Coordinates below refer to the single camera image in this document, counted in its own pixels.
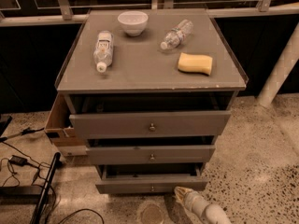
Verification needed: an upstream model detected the grey bottom drawer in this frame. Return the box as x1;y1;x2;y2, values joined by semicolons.
96;163;207;194

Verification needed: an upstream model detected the grey drawer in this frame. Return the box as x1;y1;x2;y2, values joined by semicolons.
96;163;207;194
69;111;231;139
86;145;215;165

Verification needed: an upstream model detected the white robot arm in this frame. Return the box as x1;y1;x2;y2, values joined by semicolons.
174;187;232;224

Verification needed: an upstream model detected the grey middle drawer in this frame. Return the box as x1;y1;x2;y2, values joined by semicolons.
86;145;215;165

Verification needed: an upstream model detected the grey top drawer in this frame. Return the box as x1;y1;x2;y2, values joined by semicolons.
69;111;231;139

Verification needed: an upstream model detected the grey drawer cabinet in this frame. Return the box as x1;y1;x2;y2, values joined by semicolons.
54;8;249;175

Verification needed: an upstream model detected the round floor drain cover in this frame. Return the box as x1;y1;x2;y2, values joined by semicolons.
139;203;164;224

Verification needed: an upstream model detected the yellow sponge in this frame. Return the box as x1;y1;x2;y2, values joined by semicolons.
178;53;213;76

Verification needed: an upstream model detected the cardboard box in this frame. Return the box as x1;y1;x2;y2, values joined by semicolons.
45;94;86;157

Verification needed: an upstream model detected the black pole stand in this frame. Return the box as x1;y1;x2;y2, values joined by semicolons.
30;152;61;224

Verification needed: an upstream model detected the clear bottle with green label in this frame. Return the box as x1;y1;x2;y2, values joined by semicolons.
160;20;193;50

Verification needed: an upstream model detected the clear bottle with white label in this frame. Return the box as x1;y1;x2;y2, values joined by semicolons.
93;31;114;73

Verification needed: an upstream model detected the black power adapter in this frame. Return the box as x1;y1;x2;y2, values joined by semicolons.
9;155;27;166

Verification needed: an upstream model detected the white ceramic bowl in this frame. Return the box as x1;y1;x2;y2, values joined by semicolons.
118;10;149;36

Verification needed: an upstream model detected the black cable on floor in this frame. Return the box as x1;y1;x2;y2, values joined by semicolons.
57;208;106;224

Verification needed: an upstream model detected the white diagonal post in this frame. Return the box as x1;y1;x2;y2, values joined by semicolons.
257;23;299;107

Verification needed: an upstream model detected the metal railing frame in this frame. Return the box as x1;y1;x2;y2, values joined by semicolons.
0;0;299;27

